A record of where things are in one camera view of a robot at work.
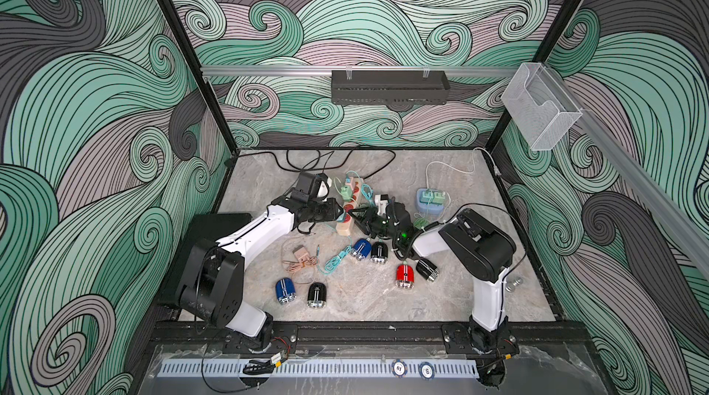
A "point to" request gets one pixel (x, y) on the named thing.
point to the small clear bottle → (510, 285)
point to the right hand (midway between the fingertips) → (346, 217)
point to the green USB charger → (347, 193)
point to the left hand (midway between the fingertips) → (339, 207)
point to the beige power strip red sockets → (344, 226)
